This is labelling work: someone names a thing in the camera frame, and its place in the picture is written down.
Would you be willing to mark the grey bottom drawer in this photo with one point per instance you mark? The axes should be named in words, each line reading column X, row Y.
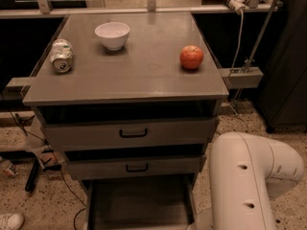
column 162, row 202

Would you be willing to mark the grey drawer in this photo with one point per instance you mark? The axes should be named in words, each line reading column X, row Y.
column 162, row 202
column 131, row 133
column 133, row 167

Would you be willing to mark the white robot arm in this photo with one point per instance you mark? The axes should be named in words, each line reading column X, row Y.
column 246, row 172

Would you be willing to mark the grey drawer cabinet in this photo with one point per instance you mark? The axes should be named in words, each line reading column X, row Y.
column 143, row 80

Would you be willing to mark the grey top drawer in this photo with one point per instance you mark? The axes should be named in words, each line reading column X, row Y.
column 131, row 133

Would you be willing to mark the grey middle drawer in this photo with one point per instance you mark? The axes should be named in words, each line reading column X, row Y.
column 133, row 167

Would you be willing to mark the red apple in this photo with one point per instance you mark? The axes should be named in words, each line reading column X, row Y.
column 191, row 57

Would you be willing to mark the white ceramic bowl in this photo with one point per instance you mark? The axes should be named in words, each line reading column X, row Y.
column 113, row 35

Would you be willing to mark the crushed silver soda can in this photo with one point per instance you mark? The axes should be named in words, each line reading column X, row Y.
column 61, row 55

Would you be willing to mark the black clamp tool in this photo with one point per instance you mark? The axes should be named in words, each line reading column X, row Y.
column 46, row 160

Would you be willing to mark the dark cabinet at right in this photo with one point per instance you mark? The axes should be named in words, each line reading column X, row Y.
column 282, row 93

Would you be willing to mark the plastic bottle on floor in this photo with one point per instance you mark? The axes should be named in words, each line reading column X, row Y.
column 7, row 167

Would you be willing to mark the metal diagonal rod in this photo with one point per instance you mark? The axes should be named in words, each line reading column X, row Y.
column 260, row 35

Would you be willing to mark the white sneaker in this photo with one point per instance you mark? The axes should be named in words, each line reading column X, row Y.
column 11, row 221

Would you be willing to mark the grey metal side bracket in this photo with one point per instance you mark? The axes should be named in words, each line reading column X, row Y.
column 240, row 80

